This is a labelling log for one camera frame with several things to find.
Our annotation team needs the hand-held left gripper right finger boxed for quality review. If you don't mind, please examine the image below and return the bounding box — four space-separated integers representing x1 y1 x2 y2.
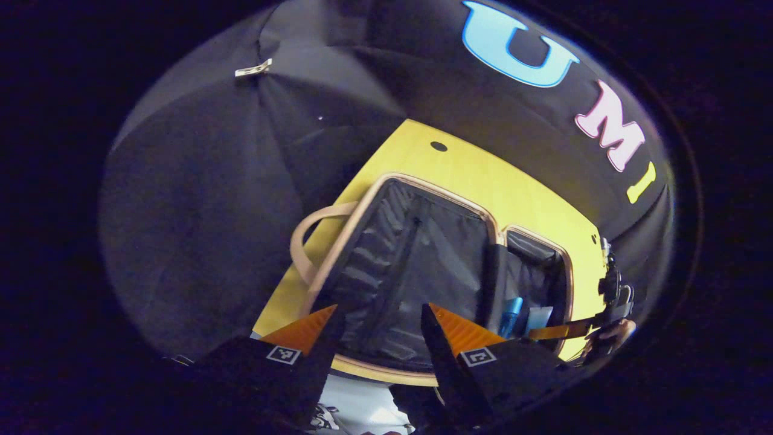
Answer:
420 303 571 427

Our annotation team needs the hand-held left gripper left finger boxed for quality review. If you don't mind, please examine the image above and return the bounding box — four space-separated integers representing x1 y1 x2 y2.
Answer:
163 304 346 431

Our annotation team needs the bright blue bottle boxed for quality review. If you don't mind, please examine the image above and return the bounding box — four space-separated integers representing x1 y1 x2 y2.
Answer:
499 297 524 339

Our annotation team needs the pink suitcase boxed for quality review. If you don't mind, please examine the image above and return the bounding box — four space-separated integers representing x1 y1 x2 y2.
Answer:
290 172 576 387

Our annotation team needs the silver clip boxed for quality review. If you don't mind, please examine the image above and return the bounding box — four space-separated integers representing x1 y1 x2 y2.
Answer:
234 58 273 78

